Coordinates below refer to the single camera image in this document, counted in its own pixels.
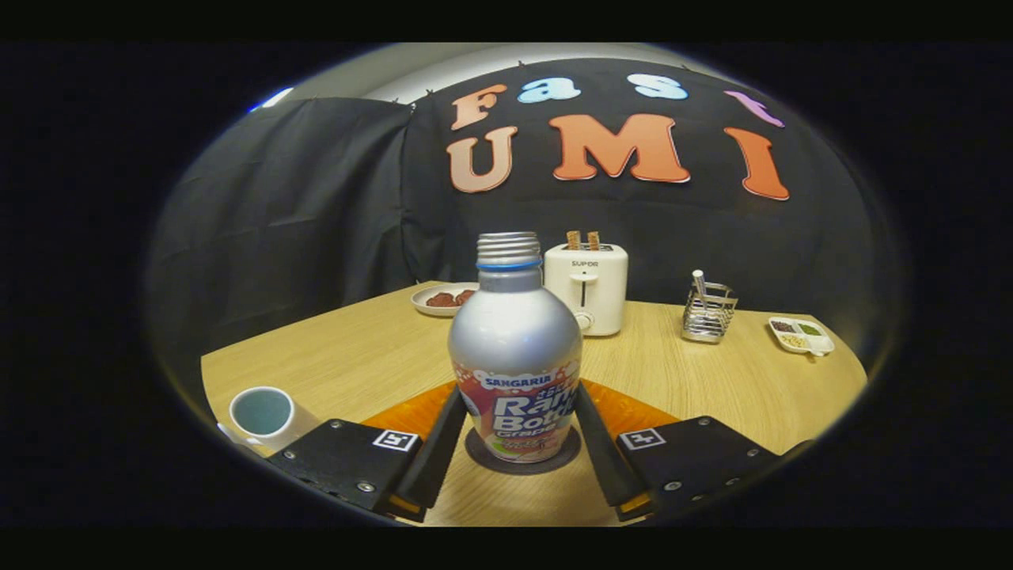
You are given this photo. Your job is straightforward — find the wooden table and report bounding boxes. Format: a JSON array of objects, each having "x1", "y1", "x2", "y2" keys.
[{"x1": 200, "y1": 281, "x2": 869, "y2": 527}]

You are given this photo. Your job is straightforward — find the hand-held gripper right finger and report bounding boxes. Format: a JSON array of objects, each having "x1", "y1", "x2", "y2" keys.
[{"x1": 575, "y1": 382, "x2": 780, "y2": 522}]

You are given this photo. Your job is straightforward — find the metal wire holder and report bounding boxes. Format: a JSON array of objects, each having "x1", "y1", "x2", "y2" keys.
[{"x1": 681, "y1": 281, "x2": 739, "y2": 344}]

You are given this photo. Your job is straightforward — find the white divided condiment dish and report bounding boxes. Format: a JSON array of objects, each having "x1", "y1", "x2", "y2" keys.
[{"x1": 768, "y1": 316, "x2": 836, "y2": 357}]

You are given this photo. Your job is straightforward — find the silver juice bottle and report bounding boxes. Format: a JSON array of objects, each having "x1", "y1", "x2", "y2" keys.
[{"x1": 448, "y1": 231, "x2": 584, "y2": 464}]

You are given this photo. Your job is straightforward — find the white oval plate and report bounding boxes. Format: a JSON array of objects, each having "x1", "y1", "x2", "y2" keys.
[{"x1": 411, "y1": 282, "x2": 480, "y2": 317}]

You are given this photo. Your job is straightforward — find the dark round coaster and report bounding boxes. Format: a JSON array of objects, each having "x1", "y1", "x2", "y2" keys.
[{"x1": 465, "y1": 425, "x2": 582, "y2": 476}]

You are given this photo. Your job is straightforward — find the white toaster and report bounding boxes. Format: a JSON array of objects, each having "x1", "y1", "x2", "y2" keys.
[{"x1": 543, "y1": 242, "x2": 629, "y2": 337}]

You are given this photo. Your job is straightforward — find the white cup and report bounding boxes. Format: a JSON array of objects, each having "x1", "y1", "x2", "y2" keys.
[{"x1": 218, "y1": 386, "x2": 321, "y2": 458}]

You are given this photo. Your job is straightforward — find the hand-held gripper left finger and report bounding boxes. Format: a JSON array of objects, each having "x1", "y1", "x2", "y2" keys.
[{"x1": 265, "y1": 384, "x2": 468, "y2": 524}]

